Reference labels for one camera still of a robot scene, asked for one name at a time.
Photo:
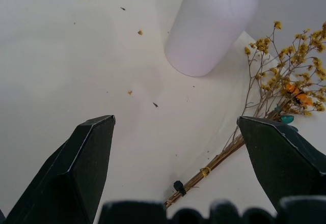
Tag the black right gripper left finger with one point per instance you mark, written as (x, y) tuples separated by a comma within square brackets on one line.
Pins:
[(76, 168)]

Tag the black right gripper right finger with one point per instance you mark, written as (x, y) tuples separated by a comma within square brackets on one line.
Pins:
[(280, 163)]

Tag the white cylindrical vase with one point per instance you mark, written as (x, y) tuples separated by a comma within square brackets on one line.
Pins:
[(208, 28)]

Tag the dried yellow flower bouquet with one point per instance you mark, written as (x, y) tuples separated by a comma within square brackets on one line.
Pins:
[(285, 86)]

